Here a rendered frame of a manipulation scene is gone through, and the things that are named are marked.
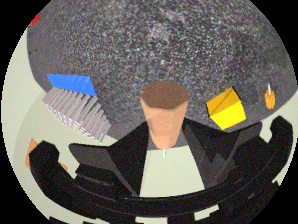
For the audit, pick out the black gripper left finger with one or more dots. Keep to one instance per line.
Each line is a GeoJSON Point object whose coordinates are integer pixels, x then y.
{"type": "Point", "coordinates": [126, 157]}

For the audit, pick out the yellow block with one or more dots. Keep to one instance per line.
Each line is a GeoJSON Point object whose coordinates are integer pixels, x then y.
{"type": "Point", "coordinates": [226, 109]}

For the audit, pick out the orange screwdriver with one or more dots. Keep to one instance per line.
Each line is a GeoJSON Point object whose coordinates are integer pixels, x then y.
{"type": "Point", "coordinates": [269, 97]}

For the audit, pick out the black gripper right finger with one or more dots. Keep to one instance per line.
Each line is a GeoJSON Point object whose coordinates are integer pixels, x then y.
{"type": "Point", "coordinates": [212, 149]}

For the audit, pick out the small red cube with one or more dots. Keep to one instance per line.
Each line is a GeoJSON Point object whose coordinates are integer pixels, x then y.
{"type": "Point", "coordinates": [35, 20]}

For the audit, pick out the blue flat strip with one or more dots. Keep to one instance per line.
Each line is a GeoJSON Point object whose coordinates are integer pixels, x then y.
{"type": "Point", "coordinates": [73, 83]}

